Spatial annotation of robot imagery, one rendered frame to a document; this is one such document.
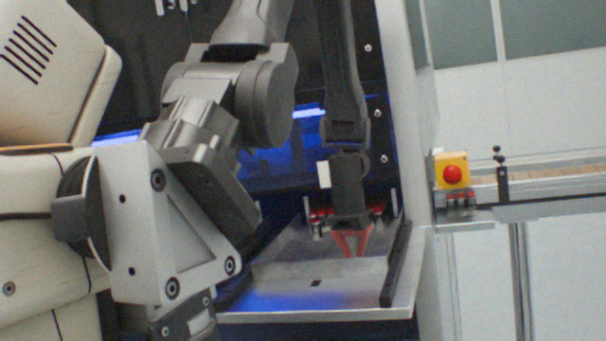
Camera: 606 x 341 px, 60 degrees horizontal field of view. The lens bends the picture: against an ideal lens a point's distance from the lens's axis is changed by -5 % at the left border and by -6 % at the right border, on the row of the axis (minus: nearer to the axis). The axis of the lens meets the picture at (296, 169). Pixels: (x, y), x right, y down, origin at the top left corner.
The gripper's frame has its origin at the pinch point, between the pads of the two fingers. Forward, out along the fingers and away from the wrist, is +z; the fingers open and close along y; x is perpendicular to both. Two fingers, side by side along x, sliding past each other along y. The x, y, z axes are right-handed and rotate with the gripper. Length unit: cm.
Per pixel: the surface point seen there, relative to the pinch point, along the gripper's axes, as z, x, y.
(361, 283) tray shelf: 2.9, -1.7, -4.1
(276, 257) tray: 0.4, 19.5, 11.1
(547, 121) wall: -22, -97, 488
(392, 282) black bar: 1.6, -8.0, -9.4
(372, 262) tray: 0.0, -3.4, -0.9
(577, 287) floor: 63, -67, 192
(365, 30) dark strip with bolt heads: -44.8, -3.3, 19.2
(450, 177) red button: -12.1, -17.3, 20.1
